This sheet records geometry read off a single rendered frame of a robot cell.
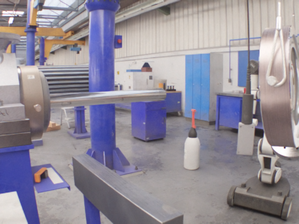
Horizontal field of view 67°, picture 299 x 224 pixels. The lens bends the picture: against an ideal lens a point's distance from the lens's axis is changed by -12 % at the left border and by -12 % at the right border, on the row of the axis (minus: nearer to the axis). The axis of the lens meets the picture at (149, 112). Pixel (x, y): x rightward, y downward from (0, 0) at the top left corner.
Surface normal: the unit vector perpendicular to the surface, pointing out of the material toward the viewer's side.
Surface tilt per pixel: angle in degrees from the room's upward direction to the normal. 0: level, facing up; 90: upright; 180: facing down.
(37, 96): 76
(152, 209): 0
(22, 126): 90
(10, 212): 0
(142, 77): 90
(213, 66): 90
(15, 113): 90
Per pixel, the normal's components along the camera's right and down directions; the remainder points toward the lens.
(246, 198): -0.65, 0.11
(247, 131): -0.36, 0.13
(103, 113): 0.25, 0.14
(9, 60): 0.41, -0.62
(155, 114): 0.56, 0.11
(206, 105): -0.83, 0.08
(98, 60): -0.04, 0.14
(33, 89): 0.54, -0.29
